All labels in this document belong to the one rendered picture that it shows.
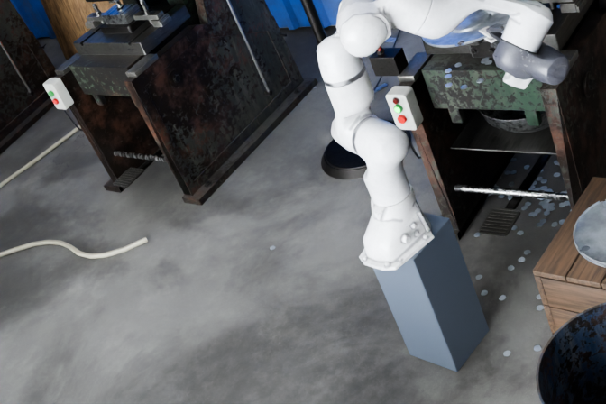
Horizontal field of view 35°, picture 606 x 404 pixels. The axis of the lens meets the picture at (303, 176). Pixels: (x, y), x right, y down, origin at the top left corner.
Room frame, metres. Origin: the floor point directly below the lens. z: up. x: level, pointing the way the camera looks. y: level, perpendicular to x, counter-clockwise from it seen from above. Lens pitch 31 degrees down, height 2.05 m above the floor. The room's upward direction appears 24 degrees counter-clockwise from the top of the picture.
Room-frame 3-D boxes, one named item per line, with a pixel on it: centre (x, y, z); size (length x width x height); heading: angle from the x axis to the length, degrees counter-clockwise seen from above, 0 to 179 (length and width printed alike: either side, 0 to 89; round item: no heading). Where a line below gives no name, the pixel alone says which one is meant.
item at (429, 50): (2.61, -0.78, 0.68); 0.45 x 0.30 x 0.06; 43
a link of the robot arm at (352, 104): (2.16, -0.19, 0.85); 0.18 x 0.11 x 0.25; 22
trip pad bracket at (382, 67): (2.68, -0.40, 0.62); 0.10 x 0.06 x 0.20; 43
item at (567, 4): (2.49, -0.90, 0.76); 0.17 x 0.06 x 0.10; 43
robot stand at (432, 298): (2.12, -0.20, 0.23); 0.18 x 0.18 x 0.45; 35
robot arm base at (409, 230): (2.10, -0.17, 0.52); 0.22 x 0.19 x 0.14; 125
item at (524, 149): (2.62, -0.79, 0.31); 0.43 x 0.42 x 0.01; 43
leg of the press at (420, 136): (2.90, -0.70, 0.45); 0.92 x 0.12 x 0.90; 133
